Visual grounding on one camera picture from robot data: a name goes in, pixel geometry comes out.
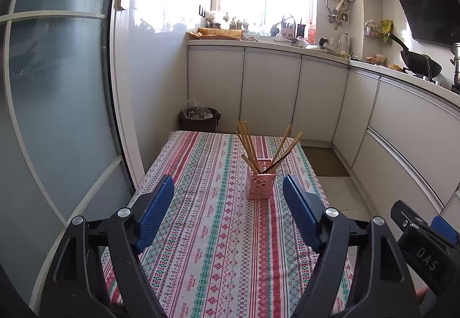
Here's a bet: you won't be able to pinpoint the striped patterned tablecloth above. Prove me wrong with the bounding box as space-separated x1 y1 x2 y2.
102 130 354 318

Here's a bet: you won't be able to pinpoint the pink plastic lattice holder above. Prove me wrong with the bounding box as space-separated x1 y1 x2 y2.
246 159 278 200

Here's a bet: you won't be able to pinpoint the black wok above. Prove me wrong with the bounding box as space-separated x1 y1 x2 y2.
389 33 442 78

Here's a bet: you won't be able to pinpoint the water heater pipes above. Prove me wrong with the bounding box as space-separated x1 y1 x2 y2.
325 0 351 31

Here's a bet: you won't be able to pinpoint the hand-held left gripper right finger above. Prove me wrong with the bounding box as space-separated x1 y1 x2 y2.
282 174 421 318

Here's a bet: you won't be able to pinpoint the dark brown trash bin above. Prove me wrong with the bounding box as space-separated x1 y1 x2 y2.
179 98 221 133

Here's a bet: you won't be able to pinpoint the frosted glass sliding door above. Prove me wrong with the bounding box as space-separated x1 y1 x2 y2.
0 0 144 304

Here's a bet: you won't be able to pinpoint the bunch of wooden chopsticks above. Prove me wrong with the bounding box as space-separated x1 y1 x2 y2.
235 119 303 175

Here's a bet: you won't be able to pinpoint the brown floor mat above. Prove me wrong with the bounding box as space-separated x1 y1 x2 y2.
302 145 350 178

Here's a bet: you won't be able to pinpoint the dark brown chopstick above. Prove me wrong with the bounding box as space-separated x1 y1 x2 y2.
260 153 290 174

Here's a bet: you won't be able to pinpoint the white kitchen base cabinet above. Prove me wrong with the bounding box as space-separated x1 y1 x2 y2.
187 45 460 211

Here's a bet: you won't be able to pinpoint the stainless steel steamer pot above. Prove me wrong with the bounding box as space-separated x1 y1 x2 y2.
451 43 460 86

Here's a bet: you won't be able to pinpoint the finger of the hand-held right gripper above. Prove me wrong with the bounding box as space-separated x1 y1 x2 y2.
390 200 429 231
430 215 459 245

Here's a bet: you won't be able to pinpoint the yellow flat bundle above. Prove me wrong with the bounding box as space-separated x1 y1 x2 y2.
189 27 242 41

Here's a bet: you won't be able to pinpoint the countertop utensil holder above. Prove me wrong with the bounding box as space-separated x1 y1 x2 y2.
280 14 297 40

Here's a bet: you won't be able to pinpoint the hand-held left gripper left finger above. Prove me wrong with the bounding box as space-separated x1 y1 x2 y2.
39 174 176 318

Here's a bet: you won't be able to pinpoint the yellow green snack packet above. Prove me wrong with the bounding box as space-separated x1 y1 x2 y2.
380 19 394 44

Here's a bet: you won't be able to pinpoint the white kitchen countertop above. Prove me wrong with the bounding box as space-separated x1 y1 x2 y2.
187 35 460 106

